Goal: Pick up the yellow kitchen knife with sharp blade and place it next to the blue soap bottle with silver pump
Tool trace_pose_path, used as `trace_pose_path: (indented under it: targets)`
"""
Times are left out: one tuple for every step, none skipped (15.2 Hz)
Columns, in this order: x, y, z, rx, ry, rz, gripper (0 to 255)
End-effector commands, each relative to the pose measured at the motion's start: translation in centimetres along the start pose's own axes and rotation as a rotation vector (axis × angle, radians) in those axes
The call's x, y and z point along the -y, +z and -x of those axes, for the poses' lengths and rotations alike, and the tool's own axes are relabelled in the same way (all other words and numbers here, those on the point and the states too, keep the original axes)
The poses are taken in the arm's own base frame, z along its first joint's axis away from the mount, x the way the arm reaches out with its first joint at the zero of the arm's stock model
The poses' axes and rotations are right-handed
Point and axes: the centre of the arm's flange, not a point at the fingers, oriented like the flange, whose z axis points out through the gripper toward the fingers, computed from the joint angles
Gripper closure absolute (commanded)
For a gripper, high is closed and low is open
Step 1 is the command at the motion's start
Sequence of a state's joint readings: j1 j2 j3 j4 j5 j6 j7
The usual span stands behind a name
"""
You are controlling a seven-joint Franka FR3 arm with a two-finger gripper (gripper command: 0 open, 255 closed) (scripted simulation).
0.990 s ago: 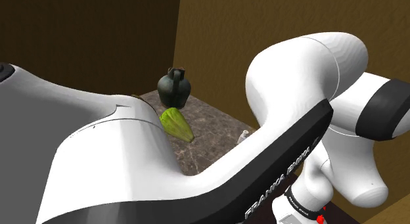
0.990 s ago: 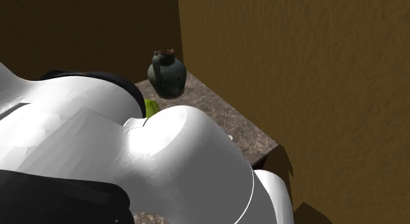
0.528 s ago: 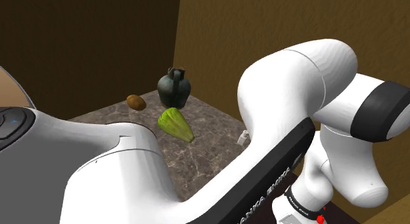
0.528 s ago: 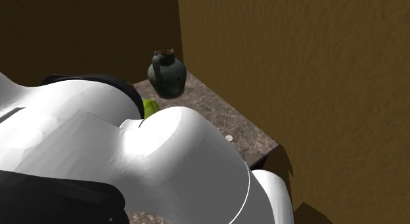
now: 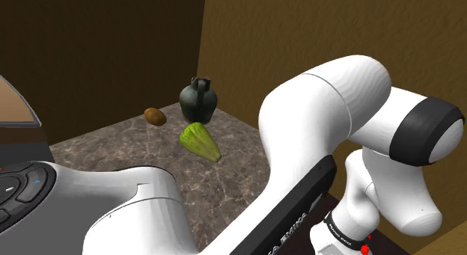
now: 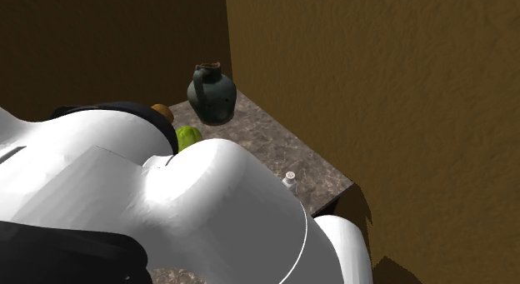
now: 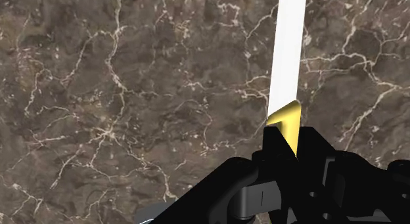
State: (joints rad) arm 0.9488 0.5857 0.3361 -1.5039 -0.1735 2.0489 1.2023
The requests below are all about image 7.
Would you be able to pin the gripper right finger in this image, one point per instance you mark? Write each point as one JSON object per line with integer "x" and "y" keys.
{"x": 346, "y": 181}

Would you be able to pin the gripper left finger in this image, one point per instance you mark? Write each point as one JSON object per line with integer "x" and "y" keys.
{"x": 230, "y": 185}

